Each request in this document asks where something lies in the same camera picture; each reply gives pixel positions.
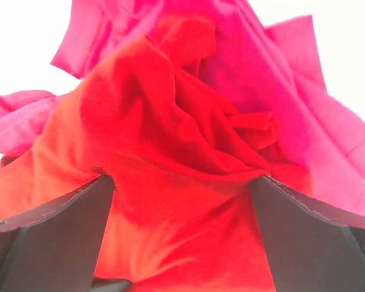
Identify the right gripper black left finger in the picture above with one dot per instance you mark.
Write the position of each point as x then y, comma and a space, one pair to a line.
55, 246

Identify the magenta t shirt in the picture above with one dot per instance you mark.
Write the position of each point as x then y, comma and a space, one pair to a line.
272, 70

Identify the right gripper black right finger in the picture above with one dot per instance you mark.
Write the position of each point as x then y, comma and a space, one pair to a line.
311, 246

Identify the red t shirt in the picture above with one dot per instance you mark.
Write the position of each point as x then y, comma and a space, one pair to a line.
181, 156

